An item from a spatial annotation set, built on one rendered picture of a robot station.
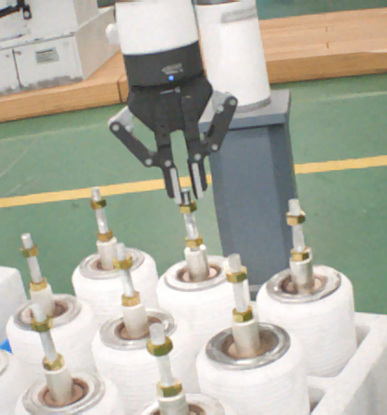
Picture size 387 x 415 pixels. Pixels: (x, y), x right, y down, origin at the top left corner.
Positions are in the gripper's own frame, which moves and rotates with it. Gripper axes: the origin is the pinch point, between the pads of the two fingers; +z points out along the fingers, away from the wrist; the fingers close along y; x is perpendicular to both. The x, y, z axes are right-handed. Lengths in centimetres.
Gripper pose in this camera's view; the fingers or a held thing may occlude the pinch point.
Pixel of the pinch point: (184, 181)
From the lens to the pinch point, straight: 84.2
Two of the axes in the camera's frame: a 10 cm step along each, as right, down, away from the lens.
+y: 9.7, -2.2, 1.1
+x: -1.8, -3.3, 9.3
